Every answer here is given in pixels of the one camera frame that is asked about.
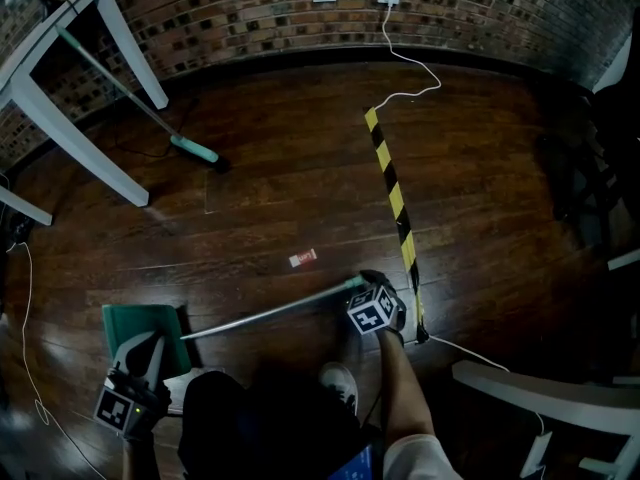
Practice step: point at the white furniture frame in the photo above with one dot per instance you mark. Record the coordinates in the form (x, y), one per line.
(550, 398)

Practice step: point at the yellow black hazard tape strip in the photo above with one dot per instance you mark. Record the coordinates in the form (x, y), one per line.
(395, 195)

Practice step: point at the black chair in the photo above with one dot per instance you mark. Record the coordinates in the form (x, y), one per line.
(595, 168)

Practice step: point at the person's left forearm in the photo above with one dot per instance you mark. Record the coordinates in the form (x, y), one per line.
(137, 460)

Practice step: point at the person's right forearm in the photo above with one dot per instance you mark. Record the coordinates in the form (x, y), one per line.
(405, 393)

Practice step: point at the white power adapter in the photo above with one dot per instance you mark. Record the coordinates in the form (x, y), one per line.
(536, 455)

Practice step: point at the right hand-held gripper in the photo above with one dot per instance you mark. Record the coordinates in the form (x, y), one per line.
(372, 313)

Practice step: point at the person's white sleeve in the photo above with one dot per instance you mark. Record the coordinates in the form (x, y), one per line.
(415, 460)

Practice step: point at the blue screen device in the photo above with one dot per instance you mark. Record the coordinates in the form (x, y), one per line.
(357, 465)

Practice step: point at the dark wooden floor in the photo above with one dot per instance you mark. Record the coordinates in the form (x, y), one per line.
(300, 193)

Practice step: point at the person's black trousers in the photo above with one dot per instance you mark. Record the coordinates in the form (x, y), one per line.
(250, 428)

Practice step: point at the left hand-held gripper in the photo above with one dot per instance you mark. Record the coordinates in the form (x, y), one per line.
(116, 408)

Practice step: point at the small red white packet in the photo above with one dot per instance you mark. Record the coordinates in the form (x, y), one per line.
(303, 258)

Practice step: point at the white table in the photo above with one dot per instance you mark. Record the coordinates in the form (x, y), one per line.
(75, 143)

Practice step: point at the person's white shoe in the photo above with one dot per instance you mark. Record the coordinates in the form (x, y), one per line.
(340, 380)

